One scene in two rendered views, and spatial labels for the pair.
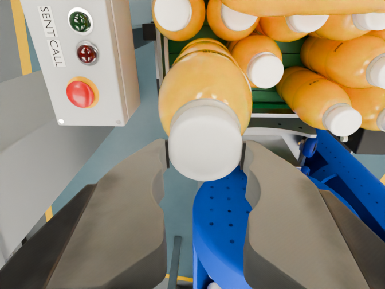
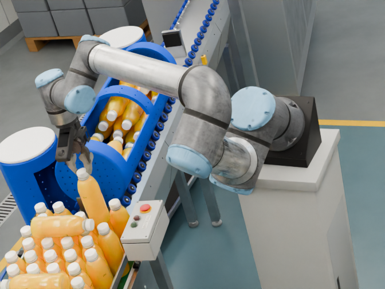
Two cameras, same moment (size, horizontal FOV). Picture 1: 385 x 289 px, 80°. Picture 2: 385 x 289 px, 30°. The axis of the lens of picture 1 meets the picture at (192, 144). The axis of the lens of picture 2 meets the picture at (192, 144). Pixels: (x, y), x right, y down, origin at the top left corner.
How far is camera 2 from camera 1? 234 cm
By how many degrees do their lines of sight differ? 34
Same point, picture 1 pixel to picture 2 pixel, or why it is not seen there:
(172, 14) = (102, 225)
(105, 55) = (131, 218)
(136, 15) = not seen: outside the picture
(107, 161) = not seen: hidden behind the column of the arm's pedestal
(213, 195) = (116, 183)
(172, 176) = not seen: hidden behind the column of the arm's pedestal
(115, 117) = (138, 203)
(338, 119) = (59, 205)
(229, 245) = (103, 161)
